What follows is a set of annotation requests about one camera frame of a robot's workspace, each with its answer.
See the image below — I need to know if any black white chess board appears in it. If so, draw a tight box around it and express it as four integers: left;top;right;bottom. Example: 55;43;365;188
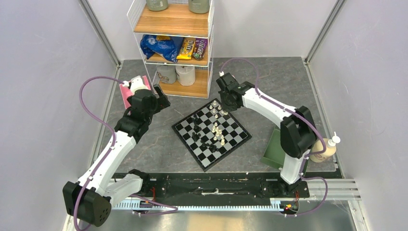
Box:
171;98;252;172

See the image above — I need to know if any white wire wooden shelf rack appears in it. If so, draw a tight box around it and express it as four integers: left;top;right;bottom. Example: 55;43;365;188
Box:
127;0;215;98

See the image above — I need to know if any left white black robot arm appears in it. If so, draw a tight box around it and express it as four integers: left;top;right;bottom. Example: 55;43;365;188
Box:
63;85;170;227

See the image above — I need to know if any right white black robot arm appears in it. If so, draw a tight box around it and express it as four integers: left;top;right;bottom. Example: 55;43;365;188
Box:
216;72;317;197

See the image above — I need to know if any white chess pieces corner group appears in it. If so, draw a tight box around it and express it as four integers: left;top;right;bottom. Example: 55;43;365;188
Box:
209;100;228;119

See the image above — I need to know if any white chess pieces centre group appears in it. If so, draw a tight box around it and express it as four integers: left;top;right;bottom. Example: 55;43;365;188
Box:
212;122;225;146

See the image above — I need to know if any black chess pieces group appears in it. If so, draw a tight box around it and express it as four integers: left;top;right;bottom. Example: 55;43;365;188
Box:
192;114;219;153

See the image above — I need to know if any pink plastic bin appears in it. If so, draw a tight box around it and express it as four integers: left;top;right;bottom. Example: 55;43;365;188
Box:
119;84;133;109

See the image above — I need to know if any white toilet paper roll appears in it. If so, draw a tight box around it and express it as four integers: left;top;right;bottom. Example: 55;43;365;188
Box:
176;65;195;86

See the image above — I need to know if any blue snack bag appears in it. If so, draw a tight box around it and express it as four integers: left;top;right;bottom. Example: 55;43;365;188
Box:
140;34;184;63

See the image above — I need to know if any yellow M&M candy bag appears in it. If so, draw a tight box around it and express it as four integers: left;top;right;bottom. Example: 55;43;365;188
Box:
176;38;196;60

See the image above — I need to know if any brown M&M candy bag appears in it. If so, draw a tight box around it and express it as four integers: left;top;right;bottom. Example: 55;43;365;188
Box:
192;38;208;60

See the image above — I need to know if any green plastic tray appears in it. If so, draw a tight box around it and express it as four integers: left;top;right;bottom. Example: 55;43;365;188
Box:
261;127;311;178

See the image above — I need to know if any left green bottle on shelf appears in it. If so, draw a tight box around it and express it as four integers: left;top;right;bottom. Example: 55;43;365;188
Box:
146;0;168;12

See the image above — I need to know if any green bottle on shelf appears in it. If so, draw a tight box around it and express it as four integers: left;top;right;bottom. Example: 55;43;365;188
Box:
146;0;168;12
188;0;210;14

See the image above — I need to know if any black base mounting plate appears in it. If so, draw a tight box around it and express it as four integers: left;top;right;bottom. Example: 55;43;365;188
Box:
115;172;310;200

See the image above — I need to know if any right green bottle on shelf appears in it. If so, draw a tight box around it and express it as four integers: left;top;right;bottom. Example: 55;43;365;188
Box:
188;0;210;14

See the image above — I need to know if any cream pump lotion bottle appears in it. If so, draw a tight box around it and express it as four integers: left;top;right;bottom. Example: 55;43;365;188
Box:
310;132;341;163

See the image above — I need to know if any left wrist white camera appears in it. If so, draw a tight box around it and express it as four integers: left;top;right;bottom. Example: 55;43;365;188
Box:
120;76;151;95

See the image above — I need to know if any white cable duct strip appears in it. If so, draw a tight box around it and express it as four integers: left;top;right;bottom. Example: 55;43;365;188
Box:
112;198;295;212

